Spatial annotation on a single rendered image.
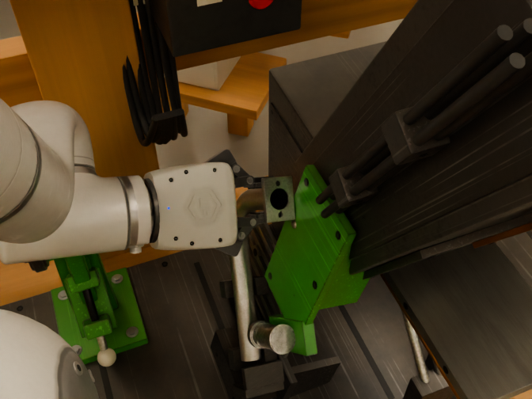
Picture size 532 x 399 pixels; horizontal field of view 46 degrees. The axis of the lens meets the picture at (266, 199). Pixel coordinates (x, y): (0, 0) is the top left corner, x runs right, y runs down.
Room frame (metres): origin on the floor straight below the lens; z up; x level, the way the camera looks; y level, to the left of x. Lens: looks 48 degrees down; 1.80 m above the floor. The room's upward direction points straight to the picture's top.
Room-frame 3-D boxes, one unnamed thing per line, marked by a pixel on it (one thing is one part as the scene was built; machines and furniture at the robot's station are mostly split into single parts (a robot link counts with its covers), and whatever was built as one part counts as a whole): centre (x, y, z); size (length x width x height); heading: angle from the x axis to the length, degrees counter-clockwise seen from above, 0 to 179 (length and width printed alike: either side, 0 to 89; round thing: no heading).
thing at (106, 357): (0.46, 0.24, 0.96); 0.06 x 0.03 x 0.06; 21
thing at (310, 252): (0.48, -0.08, 1.17); 0.13 x 0.12 x 0.20; 111
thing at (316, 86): (0.73, -0.17, 1.07); 0.30 x 0.18 x 0.34; 111
